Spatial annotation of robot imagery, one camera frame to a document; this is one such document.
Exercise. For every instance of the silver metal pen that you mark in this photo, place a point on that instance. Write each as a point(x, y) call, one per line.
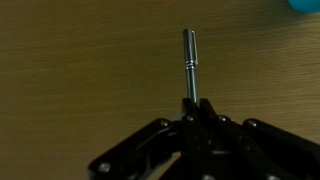
point(190, 56)

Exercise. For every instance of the blue plastic cup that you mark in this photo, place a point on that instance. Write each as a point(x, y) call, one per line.
point(305, 5)

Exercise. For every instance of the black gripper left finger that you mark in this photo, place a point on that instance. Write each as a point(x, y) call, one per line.
point(190, 133)

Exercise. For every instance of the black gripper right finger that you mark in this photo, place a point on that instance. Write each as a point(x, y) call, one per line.
point(253, 146)

